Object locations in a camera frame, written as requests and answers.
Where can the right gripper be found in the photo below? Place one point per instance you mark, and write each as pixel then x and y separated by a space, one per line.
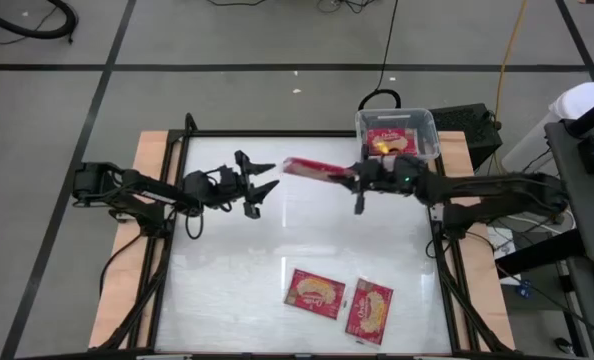
pixel 377 182

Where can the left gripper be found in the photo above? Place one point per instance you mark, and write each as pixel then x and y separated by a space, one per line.
pixel 197 187

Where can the red Orville popcorn bag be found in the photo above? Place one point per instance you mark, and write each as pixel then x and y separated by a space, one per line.
pixel 314 295
pixel 369 312
pixel 312 169
pixel 397 140

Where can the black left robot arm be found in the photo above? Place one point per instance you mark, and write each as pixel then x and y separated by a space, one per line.
pixel 142 192

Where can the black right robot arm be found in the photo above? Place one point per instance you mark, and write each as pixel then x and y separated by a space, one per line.
pixel 502 192

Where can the clear plastic bin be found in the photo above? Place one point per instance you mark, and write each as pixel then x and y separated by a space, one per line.
pixel 402 117

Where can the wooden base board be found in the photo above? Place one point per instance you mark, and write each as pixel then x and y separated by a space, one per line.
pixel 149 150

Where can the black mesh computer case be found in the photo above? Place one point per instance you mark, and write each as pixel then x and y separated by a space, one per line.
pixel 467 127

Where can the white paper sheet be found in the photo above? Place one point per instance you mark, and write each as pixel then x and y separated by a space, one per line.
pixel 499 245

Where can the black desk support bar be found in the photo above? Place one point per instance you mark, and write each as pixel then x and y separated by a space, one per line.
pixel 537 252

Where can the small blue object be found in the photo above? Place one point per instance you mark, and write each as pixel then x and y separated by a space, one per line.
pixel 525 290

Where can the dark grey desk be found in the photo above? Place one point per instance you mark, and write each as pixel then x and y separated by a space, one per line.
pixel 592 215

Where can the black computer mouse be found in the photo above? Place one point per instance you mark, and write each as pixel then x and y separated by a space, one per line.
pixel 563 344

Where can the black table frame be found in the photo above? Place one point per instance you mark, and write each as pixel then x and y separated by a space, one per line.
pixel 277 133

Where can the white metal bracket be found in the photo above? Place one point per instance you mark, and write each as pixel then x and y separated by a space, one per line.
pixel 436 214

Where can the black corner post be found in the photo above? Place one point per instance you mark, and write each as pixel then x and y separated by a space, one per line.
pixel 191 125

